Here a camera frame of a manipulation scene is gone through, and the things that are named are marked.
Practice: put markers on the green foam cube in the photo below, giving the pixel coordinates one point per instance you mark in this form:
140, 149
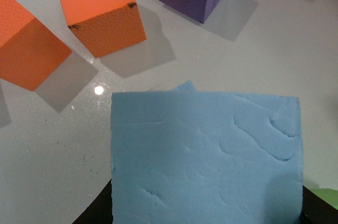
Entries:
330, 196

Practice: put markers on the orange foam cube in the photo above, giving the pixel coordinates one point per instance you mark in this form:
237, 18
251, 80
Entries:
104, 26
30, 52

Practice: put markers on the orange foam cube right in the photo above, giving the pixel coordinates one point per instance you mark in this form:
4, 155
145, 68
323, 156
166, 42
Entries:
104, 26

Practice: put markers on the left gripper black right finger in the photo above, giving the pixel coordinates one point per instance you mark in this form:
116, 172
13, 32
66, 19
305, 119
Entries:
316, 210

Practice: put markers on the orange foam cube left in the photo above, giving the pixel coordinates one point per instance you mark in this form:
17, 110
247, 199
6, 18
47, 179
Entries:
30, 52

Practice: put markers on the light blue foam cube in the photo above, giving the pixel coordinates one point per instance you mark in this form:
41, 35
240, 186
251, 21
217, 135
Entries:
206, 157

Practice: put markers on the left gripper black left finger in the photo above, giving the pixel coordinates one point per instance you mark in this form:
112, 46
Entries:
100, 210

